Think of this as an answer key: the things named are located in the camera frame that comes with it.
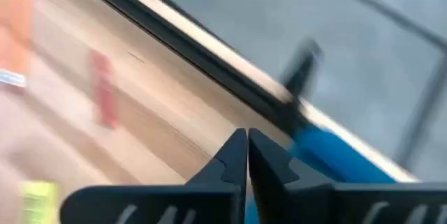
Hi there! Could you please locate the yellow-green eraser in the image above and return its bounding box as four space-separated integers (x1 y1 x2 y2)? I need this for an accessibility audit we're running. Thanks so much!
20 180 60 224

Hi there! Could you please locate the red marker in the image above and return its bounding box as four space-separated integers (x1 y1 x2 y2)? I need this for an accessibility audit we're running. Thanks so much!
87 48 120 130

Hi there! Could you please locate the orange pencil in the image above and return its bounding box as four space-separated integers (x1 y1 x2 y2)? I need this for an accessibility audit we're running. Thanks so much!
0 0 36 92

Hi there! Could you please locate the teal plastic bin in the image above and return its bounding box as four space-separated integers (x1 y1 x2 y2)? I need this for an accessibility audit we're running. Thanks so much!
244 124 397 224

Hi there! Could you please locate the black aluminium table frame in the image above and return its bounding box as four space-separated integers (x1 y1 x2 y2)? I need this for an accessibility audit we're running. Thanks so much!
66 0 324 137

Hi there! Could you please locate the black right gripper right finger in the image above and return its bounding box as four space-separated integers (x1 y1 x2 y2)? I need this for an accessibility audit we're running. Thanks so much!
248 128 447 224

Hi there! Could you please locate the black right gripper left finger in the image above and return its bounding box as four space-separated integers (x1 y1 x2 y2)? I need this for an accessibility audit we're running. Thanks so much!
59 128 249 224

